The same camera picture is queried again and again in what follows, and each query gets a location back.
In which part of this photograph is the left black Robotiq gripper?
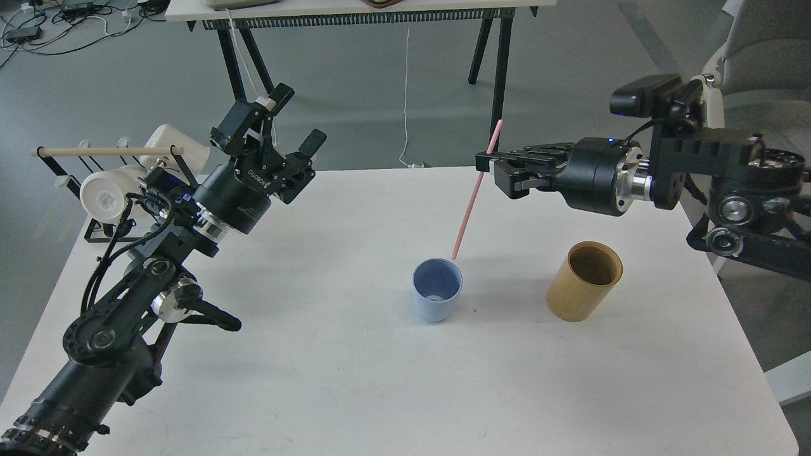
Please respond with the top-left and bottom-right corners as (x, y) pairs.
(193, 83), (327, 234)

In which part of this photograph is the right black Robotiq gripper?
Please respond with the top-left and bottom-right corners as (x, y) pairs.
(475, 137), (644, 217)

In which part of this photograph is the pink chopstick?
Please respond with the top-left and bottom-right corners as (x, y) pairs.
(450, 118), (504, 262)

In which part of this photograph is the blue plastic cup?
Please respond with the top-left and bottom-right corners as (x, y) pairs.
(412, 258), (463, 323)

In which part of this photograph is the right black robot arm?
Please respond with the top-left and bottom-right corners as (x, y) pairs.
(475, 74), (810, 281)

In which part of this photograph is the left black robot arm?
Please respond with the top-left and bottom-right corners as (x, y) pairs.
(2, 84), (326, 455)

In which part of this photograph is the white cup rear on rack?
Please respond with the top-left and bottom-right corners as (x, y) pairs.
(137, 123), (210, 184)

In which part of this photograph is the white cup on rack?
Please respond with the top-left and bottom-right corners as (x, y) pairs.
(137, 123), (210, 184)
(79, 165), (147, 224)

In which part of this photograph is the bamboo wooden cup holder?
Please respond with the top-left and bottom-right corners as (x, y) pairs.
(546, 241), (623, 322)

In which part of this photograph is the white cup front on rack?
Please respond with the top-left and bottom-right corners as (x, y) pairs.
(79, 165), (147, 224)

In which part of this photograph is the background table with black legs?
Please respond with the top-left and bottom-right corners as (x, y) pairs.
(165, 0), (540, 173)

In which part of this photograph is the grey office chair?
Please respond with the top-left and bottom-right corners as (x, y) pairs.
(702, 1), (810, 158)

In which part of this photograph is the white hanging cable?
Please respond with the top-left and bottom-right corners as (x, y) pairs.
(399, 21), (424, 169)

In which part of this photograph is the cream hanging cable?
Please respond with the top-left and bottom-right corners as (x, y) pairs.
(227, 8), (273, 102)

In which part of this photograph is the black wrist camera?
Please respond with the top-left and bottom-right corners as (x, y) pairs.
(609, 74), (702, 119)

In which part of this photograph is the black wire cup rack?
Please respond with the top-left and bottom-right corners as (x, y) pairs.
(31, 142), (210, 225)

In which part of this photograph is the floor cables and power strip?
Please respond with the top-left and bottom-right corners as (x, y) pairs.
(0, 0), (170, 67)

